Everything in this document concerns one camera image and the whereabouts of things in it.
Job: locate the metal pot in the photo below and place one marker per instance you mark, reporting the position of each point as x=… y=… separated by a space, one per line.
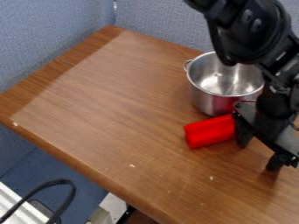
x=220 y=85

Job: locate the white table frame part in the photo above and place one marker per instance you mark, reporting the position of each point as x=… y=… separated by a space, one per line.
x=110 y=211

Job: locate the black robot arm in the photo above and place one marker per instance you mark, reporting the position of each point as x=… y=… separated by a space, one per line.
x=252 y=33

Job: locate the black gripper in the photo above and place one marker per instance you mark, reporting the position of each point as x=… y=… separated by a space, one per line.
x=276 y=133

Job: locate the red plastic block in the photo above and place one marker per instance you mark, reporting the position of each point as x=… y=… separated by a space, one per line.
x=210 y=131

